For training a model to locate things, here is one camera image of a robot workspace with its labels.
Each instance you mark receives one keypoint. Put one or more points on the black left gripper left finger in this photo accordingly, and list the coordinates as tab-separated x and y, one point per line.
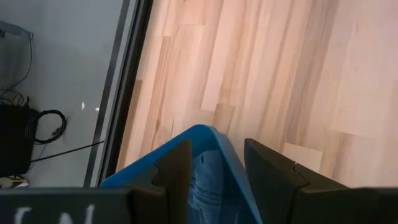
174	193

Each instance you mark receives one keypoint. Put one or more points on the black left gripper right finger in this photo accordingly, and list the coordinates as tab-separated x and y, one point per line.
270	180

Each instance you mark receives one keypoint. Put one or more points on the blue denim cap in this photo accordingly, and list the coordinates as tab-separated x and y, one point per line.
208	186

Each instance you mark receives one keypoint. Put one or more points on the blue plastic bin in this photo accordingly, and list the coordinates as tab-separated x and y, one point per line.
136	177

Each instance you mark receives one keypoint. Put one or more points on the black box on floor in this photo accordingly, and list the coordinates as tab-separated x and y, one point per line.
15	140

